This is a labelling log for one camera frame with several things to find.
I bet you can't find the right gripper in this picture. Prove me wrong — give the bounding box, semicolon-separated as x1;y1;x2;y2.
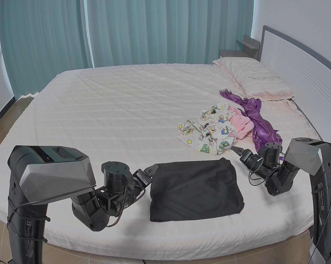
239;148;259;173

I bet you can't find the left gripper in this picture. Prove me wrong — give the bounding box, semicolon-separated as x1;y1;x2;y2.
132;163;159;189

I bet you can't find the black T-shirt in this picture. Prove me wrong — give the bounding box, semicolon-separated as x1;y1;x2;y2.
149;157;245;223

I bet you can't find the bed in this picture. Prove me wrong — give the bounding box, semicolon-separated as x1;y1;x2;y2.
0;25;331;254

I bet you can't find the pink garment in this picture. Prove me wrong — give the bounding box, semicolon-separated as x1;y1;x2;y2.
229;107;254;141

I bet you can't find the purple satin garment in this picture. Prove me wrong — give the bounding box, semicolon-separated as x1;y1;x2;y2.
219;88;284;154

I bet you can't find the white printed pyjama top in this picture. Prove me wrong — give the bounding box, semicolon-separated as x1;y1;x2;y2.
177;102;239;156

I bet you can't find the cream pillow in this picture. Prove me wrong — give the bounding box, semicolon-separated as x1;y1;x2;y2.
212;57;294;102

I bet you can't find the grey bedside table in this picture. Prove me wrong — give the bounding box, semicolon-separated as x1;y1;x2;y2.
220;35;261;60

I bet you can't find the blue-green curtain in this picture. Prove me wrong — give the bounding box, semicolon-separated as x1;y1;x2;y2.
0;0;95;97
84;0;256;66

